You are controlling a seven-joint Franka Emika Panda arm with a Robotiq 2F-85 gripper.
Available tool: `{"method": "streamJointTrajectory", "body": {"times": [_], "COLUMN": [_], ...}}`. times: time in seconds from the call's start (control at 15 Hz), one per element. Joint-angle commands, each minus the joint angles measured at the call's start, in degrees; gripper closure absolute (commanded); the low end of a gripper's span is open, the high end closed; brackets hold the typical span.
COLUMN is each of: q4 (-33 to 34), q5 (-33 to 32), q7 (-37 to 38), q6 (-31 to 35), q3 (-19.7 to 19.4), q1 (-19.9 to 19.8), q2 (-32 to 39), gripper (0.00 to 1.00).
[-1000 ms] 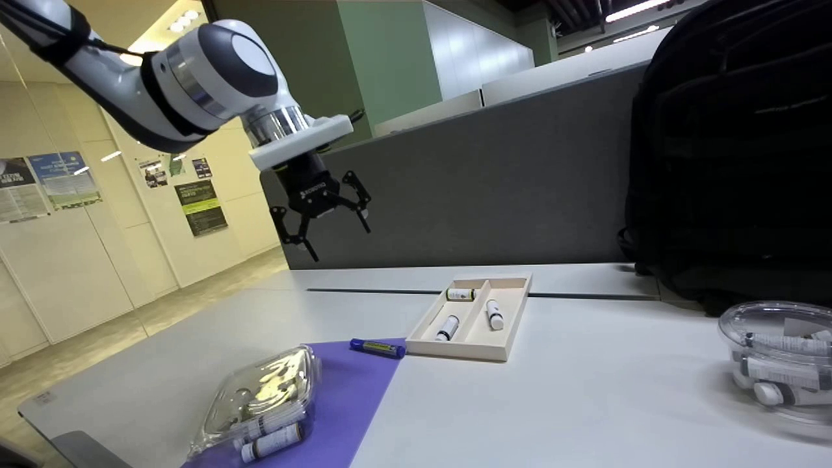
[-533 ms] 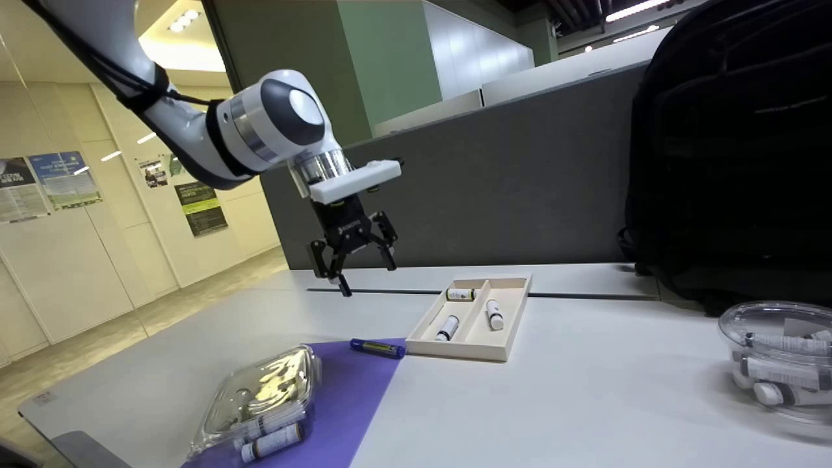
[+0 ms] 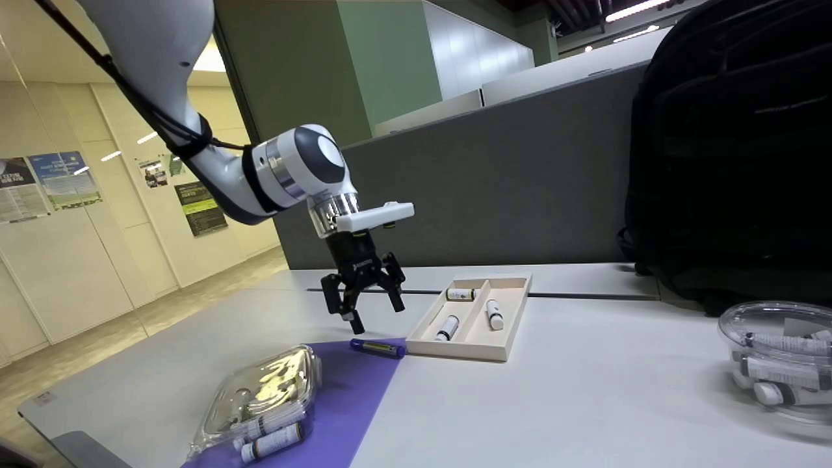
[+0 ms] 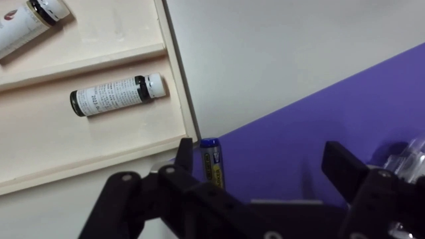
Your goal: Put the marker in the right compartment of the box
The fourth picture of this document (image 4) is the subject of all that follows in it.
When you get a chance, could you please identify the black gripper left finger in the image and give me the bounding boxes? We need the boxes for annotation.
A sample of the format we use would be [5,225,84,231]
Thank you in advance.
[79,137,267,239]

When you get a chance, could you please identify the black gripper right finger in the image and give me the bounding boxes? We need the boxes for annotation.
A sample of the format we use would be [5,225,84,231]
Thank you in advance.
[322,141,425,239]

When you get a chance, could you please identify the blue yellow tube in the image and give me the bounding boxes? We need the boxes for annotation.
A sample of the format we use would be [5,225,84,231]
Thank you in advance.
[198,137,227,192]

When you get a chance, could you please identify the wooden compartment box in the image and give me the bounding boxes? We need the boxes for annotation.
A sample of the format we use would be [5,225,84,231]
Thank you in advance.
[0,0,199,198]

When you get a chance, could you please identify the clear plastic container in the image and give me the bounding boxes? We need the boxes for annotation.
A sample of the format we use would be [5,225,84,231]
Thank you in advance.
[381,136,425,188]

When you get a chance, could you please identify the purple mat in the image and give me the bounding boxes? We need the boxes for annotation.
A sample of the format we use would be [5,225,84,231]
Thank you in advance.
[191,41,425,210]

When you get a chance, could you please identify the white bottle with black text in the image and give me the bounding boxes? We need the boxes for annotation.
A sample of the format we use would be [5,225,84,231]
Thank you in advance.
[69,72,169,119]

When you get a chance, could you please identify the white bottle with red logo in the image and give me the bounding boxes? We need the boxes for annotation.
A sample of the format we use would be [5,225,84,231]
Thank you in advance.
[0,0,73,60]

